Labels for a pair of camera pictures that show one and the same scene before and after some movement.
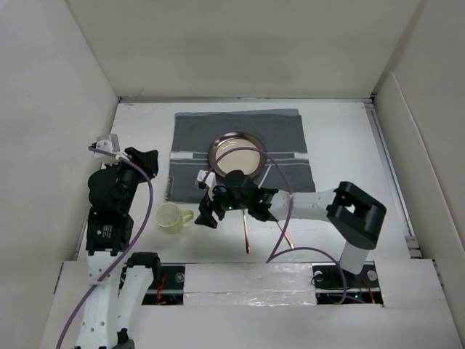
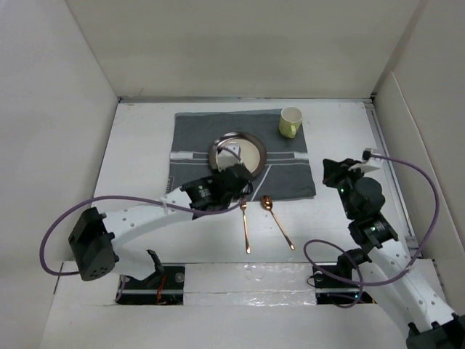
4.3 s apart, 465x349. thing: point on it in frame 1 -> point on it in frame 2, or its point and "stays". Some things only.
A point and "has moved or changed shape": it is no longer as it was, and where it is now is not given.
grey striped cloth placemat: [286, 168] stays
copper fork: [247, 233] stays
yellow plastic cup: [171, 219] has moved or changed shape
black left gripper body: [136, 159] -> [226, 202]
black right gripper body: [220, 202] -> [343, 177]
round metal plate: [251, 162] stays
